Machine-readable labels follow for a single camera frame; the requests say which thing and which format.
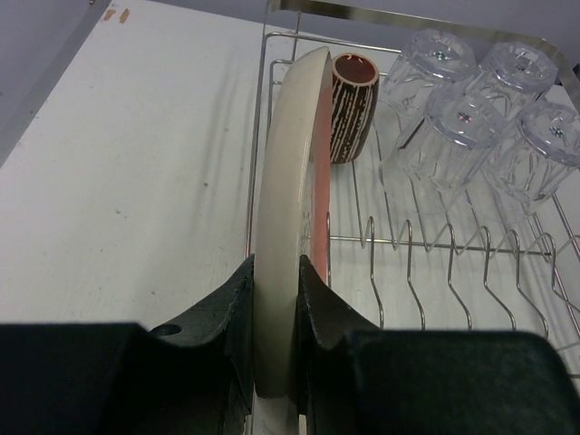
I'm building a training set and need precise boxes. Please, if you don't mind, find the clear glass back right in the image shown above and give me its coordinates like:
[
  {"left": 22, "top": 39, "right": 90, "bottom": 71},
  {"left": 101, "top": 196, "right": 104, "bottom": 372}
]
[{"left": 469, "top": 42, "right": 558, "bottom": 119}]

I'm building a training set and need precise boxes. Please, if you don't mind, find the cream plate back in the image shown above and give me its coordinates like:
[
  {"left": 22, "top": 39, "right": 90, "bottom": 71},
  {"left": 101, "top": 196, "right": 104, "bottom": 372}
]
[{"left": 253, "top": 47, "right": 333, "bottom": 398}]

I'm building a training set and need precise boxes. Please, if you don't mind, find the clear glass front left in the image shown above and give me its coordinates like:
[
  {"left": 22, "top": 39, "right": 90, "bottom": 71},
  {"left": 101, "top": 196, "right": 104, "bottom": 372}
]
[{"left": 380, "top": 84, "right": 507, "bottom": 214}]

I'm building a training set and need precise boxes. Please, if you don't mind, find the dark red cup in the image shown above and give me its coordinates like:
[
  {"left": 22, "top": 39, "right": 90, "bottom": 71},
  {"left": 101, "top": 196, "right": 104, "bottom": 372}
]
[{"left": 330, "top": 53, "right": 380, "bottom": 164}]

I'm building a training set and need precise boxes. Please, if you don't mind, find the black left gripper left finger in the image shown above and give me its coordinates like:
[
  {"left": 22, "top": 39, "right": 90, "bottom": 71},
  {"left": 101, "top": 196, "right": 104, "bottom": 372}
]
[{"left": 1, "top": 258, "right": 254, "bottom": 434}]

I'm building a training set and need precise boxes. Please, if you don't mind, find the clear glass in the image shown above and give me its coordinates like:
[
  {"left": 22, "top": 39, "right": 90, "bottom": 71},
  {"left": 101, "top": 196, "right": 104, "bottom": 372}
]
[
  {"left": 377, "top": 29, "right": 478, "bottom": 116},
  {"left": 481, "top": 100, "right": 579, "bottom": 215},
  {"left": 380, "top": 84, "right": 507, "bottom": 214},
  {"left": 469, "top": 42, "right": 558, "bottom": 119}
]

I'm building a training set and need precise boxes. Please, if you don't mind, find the metal wire dish rack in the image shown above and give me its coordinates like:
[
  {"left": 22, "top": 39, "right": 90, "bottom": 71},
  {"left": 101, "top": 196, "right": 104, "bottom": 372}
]
[{"left": 244, "top": 0, "right": 580, "bottom": 435}]

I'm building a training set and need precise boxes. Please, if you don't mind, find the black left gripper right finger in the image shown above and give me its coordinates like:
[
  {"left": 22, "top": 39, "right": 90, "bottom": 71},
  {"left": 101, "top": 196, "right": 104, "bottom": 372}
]
[{"left": 296, "top": 256, "right": 579, "bottom": 434}]

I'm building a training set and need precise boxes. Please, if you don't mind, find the clear glass front right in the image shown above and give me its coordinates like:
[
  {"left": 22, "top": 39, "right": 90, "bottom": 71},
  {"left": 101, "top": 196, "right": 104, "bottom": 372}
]
[{"left": 481, "top": 100, "right": 579, "bottom": 215}]

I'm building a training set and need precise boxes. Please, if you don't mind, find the clear glass back left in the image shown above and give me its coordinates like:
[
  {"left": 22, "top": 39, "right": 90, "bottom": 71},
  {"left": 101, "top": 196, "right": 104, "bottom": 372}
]
[{"left": 377, "top": 29, "right": 478, "bottom": 116}]

